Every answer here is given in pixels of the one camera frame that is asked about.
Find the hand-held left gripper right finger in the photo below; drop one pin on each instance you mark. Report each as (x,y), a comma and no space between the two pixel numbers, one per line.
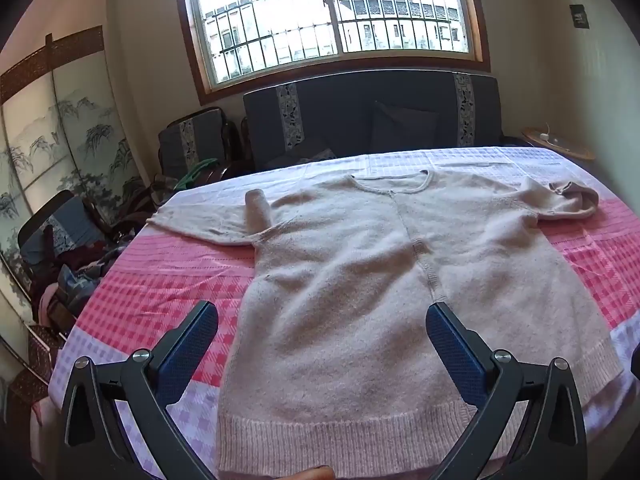
(450,347)

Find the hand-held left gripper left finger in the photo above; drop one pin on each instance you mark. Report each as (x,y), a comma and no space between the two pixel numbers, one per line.
(192,345)

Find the beige knit sweater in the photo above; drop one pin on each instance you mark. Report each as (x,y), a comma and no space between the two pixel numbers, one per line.
(350,270)

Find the pile of mixed clothes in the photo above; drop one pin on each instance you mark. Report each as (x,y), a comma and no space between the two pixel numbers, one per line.
(75,280)

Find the pink checked blanket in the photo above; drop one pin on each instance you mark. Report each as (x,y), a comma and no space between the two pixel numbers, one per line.
(150,300)

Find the green cloth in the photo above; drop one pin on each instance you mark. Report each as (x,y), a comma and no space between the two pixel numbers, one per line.
(197,172)

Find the black chair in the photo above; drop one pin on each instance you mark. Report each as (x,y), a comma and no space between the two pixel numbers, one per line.
(40,225)

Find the dark armchair with patterned strip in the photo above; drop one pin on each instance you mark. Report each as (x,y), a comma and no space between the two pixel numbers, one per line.
(200,135)

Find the round wooden side table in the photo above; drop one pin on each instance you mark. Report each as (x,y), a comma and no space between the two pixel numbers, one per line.
(565,150)

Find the white item on side table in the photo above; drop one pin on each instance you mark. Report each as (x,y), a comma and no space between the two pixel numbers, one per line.
(547,136)

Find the ink painting folding screen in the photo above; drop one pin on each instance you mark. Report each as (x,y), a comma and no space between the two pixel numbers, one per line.
(60,135)

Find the dark sofa with patterned strips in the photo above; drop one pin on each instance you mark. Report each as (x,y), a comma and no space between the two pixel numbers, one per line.
(340,110)

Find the wooden framed barred window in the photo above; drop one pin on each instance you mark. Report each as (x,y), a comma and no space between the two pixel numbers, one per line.
(330,10)

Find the dark wall switch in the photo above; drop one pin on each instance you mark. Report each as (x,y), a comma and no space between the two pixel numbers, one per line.
(579,16)

